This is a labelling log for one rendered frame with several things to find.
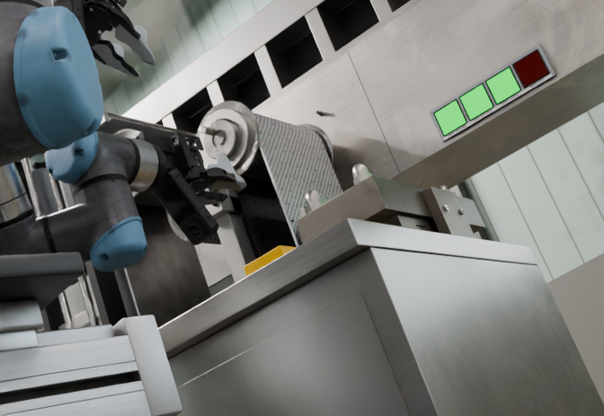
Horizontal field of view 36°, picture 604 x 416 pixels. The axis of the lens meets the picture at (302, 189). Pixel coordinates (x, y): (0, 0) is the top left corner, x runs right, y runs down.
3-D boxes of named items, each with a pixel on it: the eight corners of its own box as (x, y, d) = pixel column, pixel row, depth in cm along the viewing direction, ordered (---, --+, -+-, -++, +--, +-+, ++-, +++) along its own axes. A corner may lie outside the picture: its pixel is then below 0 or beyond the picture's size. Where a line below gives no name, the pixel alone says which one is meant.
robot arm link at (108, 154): (49, 197, 121) (33, 141, 124) (110, 205, 130) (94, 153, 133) (88, 168, 118) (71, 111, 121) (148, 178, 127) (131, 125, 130)
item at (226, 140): (219, 167, 166) (196, 142, 170) (226, 169, 168) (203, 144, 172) (242, 135, 164) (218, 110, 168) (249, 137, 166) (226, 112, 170)
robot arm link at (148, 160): (146, 173, 127) (107, 200, 131) (169, 177, 131) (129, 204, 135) (131, 127, 130) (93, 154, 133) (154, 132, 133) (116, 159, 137)
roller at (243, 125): (208, 181, 169) (190, 128, 173) (289, 196, 190) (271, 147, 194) (255, 152, 163) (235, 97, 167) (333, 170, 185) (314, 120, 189)
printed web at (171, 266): (159, 385, 172) (88, 152, 189) (236, 378, 191) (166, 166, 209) (319, 299, 154) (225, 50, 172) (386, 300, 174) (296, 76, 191)
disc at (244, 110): (208, 194, 170) (185, 125, 175) (210, 195, 170) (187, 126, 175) (269, 156, 163) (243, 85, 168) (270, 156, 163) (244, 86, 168)
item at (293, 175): (293, 239, 159) (259, 146, 165) (362, 247, 178) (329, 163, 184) (296, 238, 158) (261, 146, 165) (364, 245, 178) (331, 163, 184)
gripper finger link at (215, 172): (239, 168, 144) (197, 165, 137) (243, 177, 143) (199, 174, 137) (221, 183, 147) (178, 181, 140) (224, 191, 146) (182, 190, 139)
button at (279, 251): (247, 281, 129) (242, 266, 130) (276, 283, 135) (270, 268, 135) (285, 260, 126) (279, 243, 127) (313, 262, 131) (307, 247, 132)
